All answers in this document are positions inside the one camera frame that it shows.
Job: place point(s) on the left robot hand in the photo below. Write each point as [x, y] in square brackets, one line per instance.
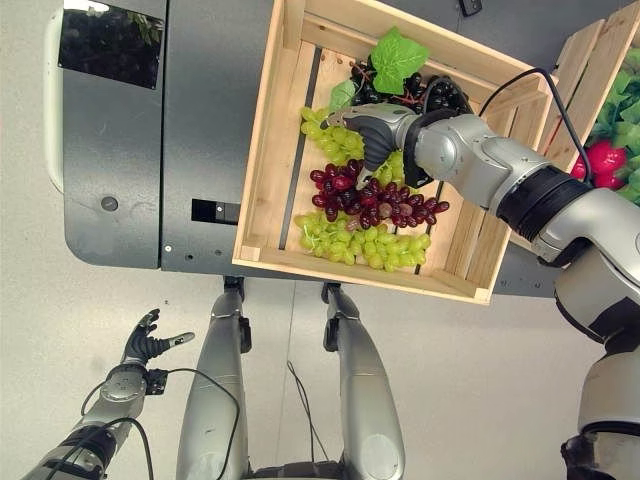
[143, 339]

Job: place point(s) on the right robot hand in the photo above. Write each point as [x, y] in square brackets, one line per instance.
[376, 131]

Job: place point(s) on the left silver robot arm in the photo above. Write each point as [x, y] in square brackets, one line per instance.
[95, 420]

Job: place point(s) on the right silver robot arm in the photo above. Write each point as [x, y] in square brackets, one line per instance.
[530, 200]

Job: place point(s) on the wooden crate with grapes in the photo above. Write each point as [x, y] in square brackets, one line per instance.
[380, 150]

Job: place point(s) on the small green grape bunch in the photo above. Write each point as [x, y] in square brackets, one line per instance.
[332, 137]

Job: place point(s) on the black grape bunch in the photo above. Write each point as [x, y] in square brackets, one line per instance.
[405, 90]

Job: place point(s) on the red grape bunch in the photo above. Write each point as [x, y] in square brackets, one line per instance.
[375, 200]

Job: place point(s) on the green grape leaf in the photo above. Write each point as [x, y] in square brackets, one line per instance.
[397, 60]

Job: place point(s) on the left silver robot leg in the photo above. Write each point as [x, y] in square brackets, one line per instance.
[212, 395]

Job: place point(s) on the silver robot leg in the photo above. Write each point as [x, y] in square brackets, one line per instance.
[360, 390]
[212, 395]

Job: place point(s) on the large green grape bunch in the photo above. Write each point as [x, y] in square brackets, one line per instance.
[360, 245]

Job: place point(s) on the small black device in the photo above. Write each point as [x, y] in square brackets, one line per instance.
[470, 7]

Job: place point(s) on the dark grey display table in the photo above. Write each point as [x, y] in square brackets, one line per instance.
[165, 150]

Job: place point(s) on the wooden crate with red fruit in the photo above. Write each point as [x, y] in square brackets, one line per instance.
[590, 90]

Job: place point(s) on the right silver robot leg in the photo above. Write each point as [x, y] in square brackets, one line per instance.
[360, 390]

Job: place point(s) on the red fruit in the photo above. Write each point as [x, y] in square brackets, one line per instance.
[605, 160]

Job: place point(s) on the green leaves in crate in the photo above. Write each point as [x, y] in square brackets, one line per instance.
[622, 120]

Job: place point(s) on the black screen panel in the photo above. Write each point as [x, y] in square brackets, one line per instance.
[110, 47]

